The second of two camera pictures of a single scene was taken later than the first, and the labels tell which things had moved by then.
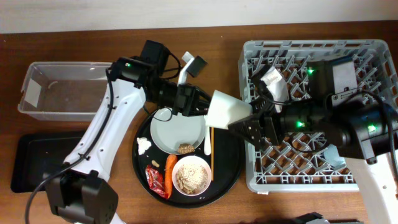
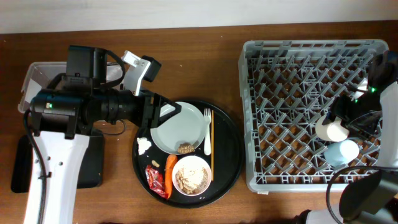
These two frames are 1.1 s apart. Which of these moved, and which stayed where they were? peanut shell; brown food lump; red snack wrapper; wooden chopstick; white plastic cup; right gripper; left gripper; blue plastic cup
Moved: white plastic cup; right gripper; left gripper
Stayed: blue plastic cup; brown food lump; wooden chopstick; red snack wrapper; peanut shell
